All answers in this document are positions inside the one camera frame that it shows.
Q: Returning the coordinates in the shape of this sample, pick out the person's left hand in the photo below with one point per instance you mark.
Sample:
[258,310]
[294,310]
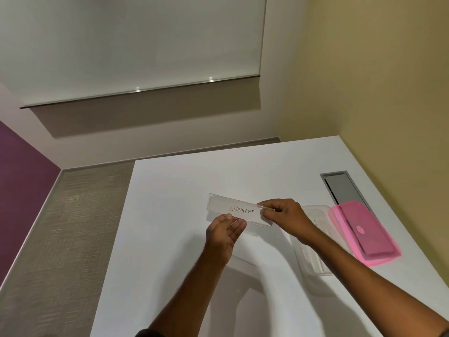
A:
[221,243]

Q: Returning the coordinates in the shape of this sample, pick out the person's right hand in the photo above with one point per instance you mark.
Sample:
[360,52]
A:
[291,221]

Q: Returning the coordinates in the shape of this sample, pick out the person's right thumb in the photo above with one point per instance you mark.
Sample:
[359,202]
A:
[270,215]

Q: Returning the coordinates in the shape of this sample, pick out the person's left thumb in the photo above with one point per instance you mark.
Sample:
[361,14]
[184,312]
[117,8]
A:
[225,219]

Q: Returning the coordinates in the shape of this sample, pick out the clear acrylic strip with handwriting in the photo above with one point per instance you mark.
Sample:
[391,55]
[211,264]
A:
[219,205]

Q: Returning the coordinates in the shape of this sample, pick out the person's left forearm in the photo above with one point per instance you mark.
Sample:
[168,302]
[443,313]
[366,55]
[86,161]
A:
[189,298]

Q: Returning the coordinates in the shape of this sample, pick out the person's right forearm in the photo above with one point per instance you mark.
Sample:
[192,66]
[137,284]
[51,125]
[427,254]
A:
[368,291]

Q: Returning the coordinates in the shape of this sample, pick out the clear plastic container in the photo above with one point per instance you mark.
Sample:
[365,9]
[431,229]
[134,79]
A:
[313,263]

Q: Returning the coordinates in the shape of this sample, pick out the pink translucent container lid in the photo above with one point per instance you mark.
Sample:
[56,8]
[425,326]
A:
[350,221]

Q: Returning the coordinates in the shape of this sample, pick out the black sleeve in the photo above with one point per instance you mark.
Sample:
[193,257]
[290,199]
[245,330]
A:
[147,333]

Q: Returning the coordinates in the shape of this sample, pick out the white roller blind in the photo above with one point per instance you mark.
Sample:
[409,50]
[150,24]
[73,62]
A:
[133,42]

